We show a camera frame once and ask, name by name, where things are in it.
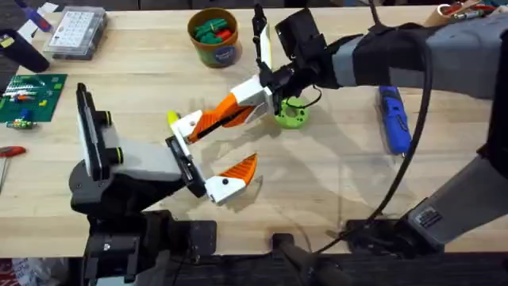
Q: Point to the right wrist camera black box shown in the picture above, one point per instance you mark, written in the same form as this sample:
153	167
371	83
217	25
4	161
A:
299	33

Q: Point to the black handheld tool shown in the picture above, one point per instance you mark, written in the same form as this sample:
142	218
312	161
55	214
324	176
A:
21	49

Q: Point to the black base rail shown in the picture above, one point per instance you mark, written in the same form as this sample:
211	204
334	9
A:
416	274

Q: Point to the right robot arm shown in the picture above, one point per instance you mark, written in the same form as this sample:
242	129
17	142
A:
456	51

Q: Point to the wrist upright black plate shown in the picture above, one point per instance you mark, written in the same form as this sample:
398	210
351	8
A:
88	131
265	43

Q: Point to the yellow toy vegetable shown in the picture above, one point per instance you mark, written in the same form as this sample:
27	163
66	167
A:
172	117

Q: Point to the right wrist upright black plate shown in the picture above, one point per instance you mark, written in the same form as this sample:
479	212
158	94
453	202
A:
265	43

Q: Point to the crumpled plastic bag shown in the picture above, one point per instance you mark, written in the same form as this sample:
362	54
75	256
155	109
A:
24	272

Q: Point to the brown tub with toys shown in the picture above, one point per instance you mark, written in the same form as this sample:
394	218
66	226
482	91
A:
214	39

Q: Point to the clear plastic parts box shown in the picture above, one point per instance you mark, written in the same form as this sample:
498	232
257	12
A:
75	32

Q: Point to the left wrist upright black plate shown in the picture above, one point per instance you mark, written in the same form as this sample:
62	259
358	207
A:
88	131

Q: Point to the white paper sheet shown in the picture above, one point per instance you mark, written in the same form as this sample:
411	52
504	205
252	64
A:
47	8

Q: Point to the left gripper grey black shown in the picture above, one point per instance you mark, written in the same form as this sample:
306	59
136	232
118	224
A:
147	163

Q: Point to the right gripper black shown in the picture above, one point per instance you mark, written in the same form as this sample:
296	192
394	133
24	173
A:
301	75

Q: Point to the blue purple tool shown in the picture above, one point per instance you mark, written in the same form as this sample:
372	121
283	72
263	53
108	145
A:
35	18

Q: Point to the green disc with holes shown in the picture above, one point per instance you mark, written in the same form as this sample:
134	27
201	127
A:
293	117

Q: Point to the green board with blocks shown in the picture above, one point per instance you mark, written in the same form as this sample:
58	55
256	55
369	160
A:
31	97

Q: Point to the black mount post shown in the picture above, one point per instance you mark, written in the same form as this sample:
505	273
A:
301	258

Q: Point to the heap of tools and tape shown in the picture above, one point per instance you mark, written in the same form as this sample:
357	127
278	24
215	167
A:
440	14

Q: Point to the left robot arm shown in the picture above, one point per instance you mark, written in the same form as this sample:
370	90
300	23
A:
119	246

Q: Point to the blue electric screwdriver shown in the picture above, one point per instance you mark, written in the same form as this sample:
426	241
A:
395	119

